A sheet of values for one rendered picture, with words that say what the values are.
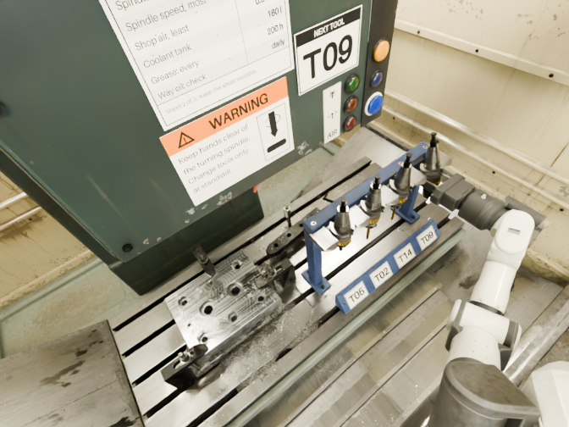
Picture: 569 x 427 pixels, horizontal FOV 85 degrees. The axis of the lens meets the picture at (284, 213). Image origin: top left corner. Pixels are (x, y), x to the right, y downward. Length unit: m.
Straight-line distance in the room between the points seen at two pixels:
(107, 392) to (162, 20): 1.32
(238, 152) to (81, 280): 1.56
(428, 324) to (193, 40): 1.15
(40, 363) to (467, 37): 1.87
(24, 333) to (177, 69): 1.70
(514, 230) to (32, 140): 0.88
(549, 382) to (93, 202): 0.65
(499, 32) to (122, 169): 1.10
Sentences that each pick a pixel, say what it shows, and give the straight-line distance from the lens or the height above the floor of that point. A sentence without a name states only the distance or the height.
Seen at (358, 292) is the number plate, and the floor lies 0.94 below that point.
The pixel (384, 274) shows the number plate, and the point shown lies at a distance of 1.08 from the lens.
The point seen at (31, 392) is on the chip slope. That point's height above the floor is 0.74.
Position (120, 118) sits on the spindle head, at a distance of 0.32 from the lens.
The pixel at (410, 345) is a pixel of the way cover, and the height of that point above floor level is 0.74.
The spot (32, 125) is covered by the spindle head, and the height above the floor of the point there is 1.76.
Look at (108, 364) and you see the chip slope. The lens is 1.52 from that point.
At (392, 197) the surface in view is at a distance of 0.89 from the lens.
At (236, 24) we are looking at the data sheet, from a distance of 0.34.
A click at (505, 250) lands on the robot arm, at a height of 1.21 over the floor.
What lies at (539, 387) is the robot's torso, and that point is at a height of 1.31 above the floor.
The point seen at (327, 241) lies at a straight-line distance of 0.79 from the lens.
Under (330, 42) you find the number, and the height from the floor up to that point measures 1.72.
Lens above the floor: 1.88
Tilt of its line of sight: 51 degrees down
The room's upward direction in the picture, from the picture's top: 10 degrees counter-clockwise
